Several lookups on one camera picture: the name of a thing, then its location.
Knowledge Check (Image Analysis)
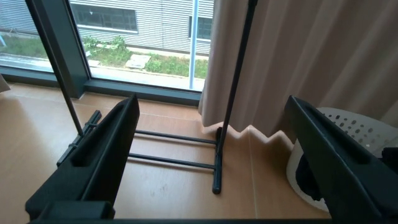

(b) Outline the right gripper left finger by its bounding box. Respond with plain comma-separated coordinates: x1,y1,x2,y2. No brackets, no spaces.
25,94,141,221

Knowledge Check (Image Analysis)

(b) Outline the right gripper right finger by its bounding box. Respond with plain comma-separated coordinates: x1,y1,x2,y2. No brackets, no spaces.
284,95,398,221

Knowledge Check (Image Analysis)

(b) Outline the white laundry basket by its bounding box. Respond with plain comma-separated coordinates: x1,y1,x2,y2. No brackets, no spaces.
285,107,398,214

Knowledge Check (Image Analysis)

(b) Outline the black clothes rack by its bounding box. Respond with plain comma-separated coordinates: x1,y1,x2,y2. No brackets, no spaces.
24,0,259,195

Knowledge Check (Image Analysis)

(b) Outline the window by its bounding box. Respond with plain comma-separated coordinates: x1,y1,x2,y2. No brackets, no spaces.
0,0,215,107

